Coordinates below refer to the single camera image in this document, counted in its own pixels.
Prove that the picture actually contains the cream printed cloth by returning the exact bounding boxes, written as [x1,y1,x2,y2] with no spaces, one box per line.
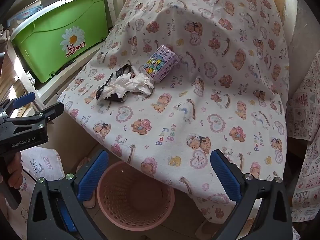
[287,52,320,240]

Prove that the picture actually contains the green lidded storage box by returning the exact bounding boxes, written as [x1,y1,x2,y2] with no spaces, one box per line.
[9,0,109,83]

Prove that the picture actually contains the black plastic spoon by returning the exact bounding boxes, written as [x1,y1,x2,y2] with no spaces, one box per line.
[96,74,113,102]

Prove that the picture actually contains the blue printed cardboard box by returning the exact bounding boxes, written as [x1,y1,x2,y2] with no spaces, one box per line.
[7,0,43,27]

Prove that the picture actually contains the wooden shelf board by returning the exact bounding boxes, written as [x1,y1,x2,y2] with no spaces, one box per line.
[0,29,38,105]

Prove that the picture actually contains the pink right slipper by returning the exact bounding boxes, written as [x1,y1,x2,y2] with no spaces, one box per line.
[195,219,225,240]

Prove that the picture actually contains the black wrapper white label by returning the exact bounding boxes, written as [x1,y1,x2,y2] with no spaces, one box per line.
[115,64,134,78]

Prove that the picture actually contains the white tissue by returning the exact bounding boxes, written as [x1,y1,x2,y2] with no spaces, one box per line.
[130,72,155,96]
[101,74,135,99]

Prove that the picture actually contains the white cartoon cat print clothing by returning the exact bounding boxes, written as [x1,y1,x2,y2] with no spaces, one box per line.
[5,146,63,240]

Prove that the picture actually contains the bear print tablecloth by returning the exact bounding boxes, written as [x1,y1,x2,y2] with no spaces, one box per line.
[58,0,292,212]

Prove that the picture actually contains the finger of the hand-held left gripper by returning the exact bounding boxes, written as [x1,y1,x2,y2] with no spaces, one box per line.
[0,92,36,113]
[4,102,65,131]

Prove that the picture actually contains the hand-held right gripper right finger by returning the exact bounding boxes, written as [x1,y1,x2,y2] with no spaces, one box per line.
[210,149,293,240]

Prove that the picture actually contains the person's left hand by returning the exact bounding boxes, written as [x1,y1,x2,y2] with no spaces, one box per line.
[7,152,24,188]

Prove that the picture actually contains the pink perforated wastebasket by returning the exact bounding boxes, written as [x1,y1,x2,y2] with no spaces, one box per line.
[97,160,175,230]

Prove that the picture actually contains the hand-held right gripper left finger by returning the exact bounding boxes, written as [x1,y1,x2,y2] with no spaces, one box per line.
[27,149,109,240]

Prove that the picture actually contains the purple tissue packet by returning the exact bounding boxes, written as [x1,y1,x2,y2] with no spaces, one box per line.
[143,44,182,83]

